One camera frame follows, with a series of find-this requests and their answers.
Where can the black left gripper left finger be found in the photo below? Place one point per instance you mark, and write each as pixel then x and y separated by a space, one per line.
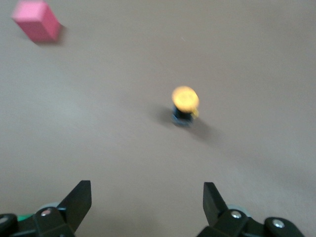
pixel 74 207

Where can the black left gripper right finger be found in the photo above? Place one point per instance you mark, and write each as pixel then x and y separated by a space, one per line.
pixel 217 209

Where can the orange capped push button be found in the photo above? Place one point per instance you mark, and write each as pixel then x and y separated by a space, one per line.
pixel 185 98

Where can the pink foam cube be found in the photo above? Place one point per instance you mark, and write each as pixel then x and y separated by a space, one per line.
pixel 37 22

